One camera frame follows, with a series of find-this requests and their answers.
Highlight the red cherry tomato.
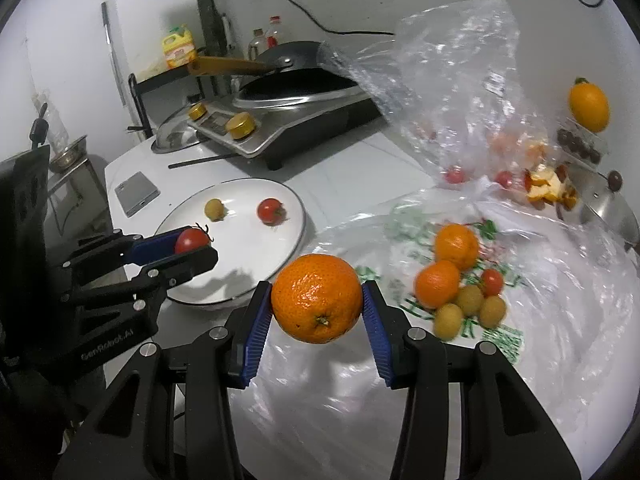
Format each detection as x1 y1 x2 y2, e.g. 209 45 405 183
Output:
174 224 213 254
480 269 504 297

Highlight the yellow-green small fruit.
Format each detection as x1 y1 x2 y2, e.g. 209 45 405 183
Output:
454 285 485 318
477 296 506 330
433 304 464 340

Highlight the orange tangerine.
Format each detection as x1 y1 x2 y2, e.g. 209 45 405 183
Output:
434 223 480 272
413 260 461 310

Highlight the large orange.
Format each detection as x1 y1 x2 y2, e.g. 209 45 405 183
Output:
271 254 363 344

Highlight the grey smartphone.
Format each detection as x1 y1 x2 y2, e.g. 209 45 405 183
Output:
115 171 160 218

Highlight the yellow-green fruit on plate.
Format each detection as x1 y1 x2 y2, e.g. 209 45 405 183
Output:
204 198 227 222

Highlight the white round plate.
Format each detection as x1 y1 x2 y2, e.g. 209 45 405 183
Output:
156 178 306 310

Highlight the steel dome lid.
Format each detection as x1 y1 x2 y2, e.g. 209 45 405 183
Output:
151 105 205 154

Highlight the black chopstick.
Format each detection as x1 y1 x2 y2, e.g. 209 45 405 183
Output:
167 153 240 170

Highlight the red tomato on plate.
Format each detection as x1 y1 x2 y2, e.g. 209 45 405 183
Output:
257 197 286 226

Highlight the printed white plastic bag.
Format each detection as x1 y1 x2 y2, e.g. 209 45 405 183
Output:
232 189 639 479

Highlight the induction cooker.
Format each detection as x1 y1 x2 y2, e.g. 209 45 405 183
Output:
186 68 380 169

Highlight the yellow oil bottle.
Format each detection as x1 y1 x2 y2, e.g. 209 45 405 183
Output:
162 25 198 70

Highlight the steel pot lid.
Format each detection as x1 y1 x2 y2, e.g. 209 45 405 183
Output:
556 164 639 252

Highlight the clear plastic bag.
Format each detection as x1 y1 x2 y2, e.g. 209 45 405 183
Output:
318 0 561 188

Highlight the orange on glass jar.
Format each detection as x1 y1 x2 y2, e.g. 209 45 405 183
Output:
568 77 611 133

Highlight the black wok wooden handle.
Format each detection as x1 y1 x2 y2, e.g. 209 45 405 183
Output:
186 40 327 79

